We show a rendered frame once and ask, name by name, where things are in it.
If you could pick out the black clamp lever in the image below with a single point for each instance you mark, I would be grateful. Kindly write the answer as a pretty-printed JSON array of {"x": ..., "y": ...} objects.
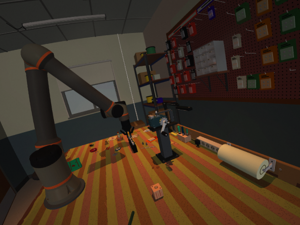
[
  {"x": 170, "y": 103},
  {"x": 184, "y": 108}
]

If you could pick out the yellow line spool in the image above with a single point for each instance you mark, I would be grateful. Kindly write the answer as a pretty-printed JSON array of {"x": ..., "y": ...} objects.
[
  {"x": 149, "y": 99},
  {"x": 148, "y": 78}
]

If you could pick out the black plug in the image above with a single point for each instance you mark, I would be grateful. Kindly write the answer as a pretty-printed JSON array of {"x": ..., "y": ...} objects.
[{"x": 197, "y": 143}]

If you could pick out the green flat card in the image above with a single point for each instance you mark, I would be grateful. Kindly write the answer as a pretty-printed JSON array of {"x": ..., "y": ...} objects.
[{"x": 74, "y": 164}]

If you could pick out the white small box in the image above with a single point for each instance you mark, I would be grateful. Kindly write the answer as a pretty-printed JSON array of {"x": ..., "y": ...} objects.
[{"x": 157, "y": 76}]

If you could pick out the green packet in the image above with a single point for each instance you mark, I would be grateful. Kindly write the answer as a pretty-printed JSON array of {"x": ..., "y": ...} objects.
[
  {"x": 288, "y": 21},
  {"x": 243, "y": 12},
  {"x": 287, "y": 50},
  {"x": 252, "y": 81}
]

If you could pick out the white drawer cabinet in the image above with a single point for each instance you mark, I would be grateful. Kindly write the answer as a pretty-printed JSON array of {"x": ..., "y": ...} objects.
[{"x": 208, "y": 58}]

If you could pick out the orange block with hole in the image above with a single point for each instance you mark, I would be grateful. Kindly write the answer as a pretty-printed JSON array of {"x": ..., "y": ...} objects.
[{"x": 157, "y": 191}]

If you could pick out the red packet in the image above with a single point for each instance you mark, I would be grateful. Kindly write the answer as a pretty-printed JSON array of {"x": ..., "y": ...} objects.
[
  {"x": 174, "y": 42},
  {"x": 172, "y": 55},
  {"x": 192, "y": 88},
  {"x": 192, "y": 28},
  {"x": 172, "y": 69},
  {"x": 172, "y": 80},
  {"x": 182, "y": 89},
  {"x": 186, "y": 75},
  {"x": 178, "y": 78}
]

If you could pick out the orange lure card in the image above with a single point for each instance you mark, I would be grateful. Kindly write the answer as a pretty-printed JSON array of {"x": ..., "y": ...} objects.
[{"x": 152, "y": 139}]

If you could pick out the white fishing rod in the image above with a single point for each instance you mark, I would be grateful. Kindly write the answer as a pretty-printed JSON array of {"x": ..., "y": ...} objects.
[{"x": 127, "y": 77}]

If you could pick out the orange packet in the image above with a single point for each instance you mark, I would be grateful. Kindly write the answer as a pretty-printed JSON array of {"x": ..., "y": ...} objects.
[
  {"x": 264, "y": 7},
  {"x": 263, "y": 29},
  {"x": 266, "y": 80},
  {"x": 269, "y": 55}
]

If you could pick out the white power strip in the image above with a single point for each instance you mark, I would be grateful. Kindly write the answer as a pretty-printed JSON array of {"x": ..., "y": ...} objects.
[{"x": 209, "y": 144}]

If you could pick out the window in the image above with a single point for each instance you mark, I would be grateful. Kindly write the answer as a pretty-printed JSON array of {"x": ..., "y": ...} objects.
[{"x": 89, "y": 98}]

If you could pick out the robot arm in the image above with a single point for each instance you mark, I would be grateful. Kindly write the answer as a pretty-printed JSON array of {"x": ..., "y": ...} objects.
[{"x": 39, "y": 98}]

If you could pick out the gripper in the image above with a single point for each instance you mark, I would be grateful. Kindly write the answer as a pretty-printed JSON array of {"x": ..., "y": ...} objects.
[{"x": 124, "y": 123}]

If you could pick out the small brown bottle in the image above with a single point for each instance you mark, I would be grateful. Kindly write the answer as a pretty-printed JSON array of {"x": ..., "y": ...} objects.
[{"x": 119, "y": 137}]

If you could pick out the black packet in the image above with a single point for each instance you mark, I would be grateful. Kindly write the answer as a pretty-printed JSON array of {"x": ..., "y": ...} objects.
[
  {"x": 188, "y": 47},
  {"x": 190, "y": 61},
  {"x": 184, "y": 32},
  {"x": 168, "y": 45}
]

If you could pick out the green line spool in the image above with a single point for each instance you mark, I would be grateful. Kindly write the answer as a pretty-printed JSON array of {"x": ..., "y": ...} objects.
[{"x": 150, "y": 50}]

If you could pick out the brown cardboard box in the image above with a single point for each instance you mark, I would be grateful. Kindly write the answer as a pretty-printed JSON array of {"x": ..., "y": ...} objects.
[
  {"x": 139, "y": 57},
  {"x": 141, "y": 77}
]

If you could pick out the blue fishing reel body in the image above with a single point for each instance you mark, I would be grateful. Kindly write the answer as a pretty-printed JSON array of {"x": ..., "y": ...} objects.
[{"x": 154, "y": 122}]

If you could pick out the blue packet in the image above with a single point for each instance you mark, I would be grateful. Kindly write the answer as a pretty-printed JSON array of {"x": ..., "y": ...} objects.
[{"x": 211, "y": 12}]

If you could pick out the ceiling light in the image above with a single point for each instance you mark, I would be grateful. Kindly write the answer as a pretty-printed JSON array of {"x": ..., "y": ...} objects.
[{"x": 63, "y": 21}]

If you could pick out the purple line spool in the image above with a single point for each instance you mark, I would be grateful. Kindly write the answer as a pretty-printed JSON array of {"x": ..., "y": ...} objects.
[{"x": 159, "y": 100}]

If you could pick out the white lure card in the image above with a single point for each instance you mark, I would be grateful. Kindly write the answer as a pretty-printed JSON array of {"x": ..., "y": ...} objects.
[
  {"x": 146, "y": 130},
  {"x": 134, "y": 135},
  {"x": 112, "y": 138}
]

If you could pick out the yellow small box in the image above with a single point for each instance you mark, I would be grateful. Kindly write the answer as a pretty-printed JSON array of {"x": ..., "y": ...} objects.
[{"x": 173, "y": 134}]

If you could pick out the white packet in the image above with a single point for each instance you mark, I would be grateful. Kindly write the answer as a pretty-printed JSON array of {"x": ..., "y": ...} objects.
[
  {"x": 241, "y": 82},
  {"x": 235, "y": 62},
  {"x": 236, "y": 41}
]

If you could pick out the white star drag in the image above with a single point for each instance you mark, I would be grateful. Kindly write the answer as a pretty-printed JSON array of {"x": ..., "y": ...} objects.
[{"x": 164, "y": 122}]

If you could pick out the black oblong tool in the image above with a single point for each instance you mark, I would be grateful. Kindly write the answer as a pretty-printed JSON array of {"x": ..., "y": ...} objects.
[{"x": 134, "y": 147}]

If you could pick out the beige screwdriver holder block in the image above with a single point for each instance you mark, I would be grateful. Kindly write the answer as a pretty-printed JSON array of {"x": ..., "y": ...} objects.
[{"x": 184, "y": 138}]

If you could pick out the black reel stand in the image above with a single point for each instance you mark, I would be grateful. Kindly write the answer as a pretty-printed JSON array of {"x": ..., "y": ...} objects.
[{"x": 166, "y": 147}]

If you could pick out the red pegboard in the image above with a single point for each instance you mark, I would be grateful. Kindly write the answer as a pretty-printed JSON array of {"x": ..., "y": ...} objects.
[{"x": 253, "y": 70}]

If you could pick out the cream paper roll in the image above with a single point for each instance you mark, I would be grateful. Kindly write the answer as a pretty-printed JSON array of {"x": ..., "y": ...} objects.
[{"x": 241, "y": 160}]

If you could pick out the grey roll bracket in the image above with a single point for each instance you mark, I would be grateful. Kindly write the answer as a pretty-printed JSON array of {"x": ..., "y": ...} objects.
[
  {"x": 228, "y": 144},
  {"x": 272, "y": 163}
]

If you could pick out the grey packet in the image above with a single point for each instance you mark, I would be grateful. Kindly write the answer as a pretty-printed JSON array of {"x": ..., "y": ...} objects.
[
  {"x": 193, "y": 75},
  {"x": 179, "y": 65},
  {"x": 180, "y": 52}
]

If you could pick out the black clamp frame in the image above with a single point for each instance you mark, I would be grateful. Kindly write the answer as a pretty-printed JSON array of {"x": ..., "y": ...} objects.
[{"x": 173, "y": 118}]

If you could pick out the dark metal shelf unit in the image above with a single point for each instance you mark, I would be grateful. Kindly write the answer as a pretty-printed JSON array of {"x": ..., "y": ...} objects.
[{"x": 150, "y": 91}]

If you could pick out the dark green rod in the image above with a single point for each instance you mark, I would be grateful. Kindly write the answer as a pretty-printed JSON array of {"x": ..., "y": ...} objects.
[{"x": 131, "y": 218}]

